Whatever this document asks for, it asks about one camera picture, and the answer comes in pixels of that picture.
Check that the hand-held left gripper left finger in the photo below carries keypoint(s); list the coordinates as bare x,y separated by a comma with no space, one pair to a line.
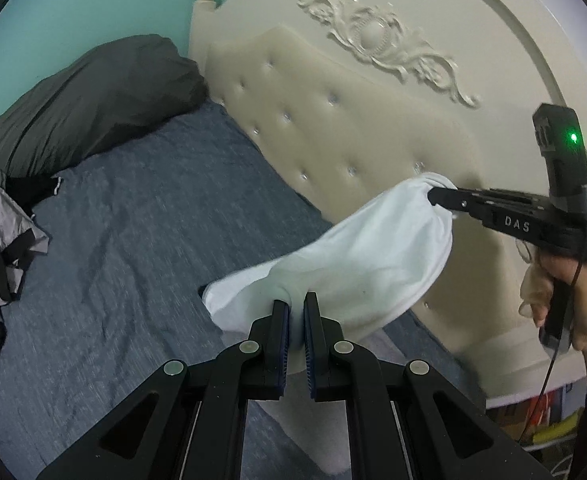
283,345

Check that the yellow green packet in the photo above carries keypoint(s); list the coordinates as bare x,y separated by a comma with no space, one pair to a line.
558,430

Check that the dark grey long pillow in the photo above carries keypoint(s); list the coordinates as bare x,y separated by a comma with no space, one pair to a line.
98,105

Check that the cream tufted headboard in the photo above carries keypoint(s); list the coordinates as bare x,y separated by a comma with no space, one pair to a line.
373,120

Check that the blue patterned bed sheet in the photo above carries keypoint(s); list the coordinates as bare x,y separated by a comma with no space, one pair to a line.
138,235

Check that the white polo shirt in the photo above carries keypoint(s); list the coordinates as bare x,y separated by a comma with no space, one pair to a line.
373,250

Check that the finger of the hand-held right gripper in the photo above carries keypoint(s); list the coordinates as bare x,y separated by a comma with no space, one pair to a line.
463,200

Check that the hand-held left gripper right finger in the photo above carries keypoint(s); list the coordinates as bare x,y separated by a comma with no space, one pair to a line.
309,345

